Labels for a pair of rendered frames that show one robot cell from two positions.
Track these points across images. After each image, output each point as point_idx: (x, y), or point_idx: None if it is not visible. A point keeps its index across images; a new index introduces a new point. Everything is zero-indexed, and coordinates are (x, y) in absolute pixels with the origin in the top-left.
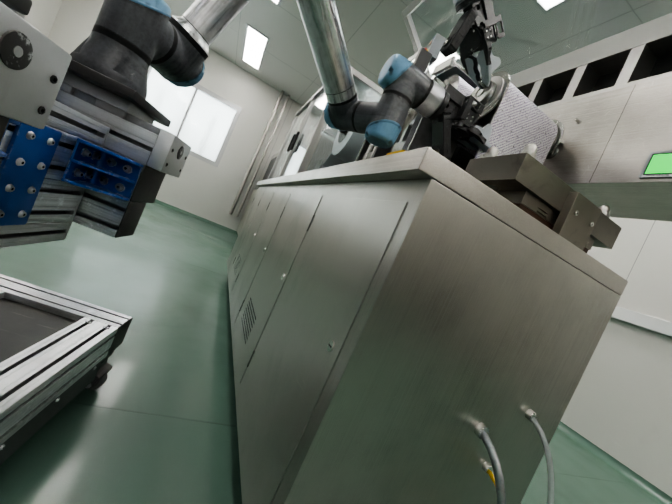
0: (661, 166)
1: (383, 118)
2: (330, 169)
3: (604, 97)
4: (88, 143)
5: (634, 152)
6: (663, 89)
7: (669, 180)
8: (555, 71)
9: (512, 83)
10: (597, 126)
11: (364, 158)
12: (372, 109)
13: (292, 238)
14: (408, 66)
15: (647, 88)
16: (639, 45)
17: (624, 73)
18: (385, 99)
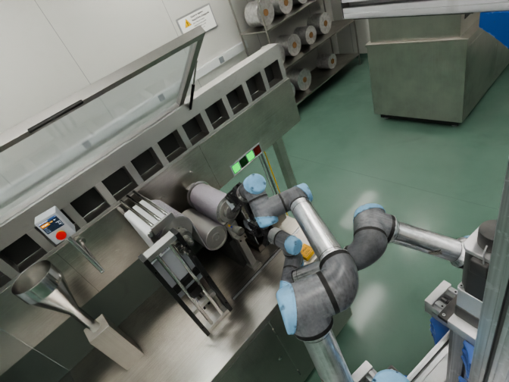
0: (237, 168)
1: (302, 256)
2: (276, 308)
3: (190, 156)
4: (404, 375)
5: (224, 169)
6: (211, 144)
7: (241, 170)
8: (135, 154)
9: (98, 176)
10: (201, 168)
11: (202, 310)
12: (301, 261)
13: (260, 362)
14: (297, 237)
15: (205, 145)
16: (179, 126)
17: (186, 142)
18: (300, 252)
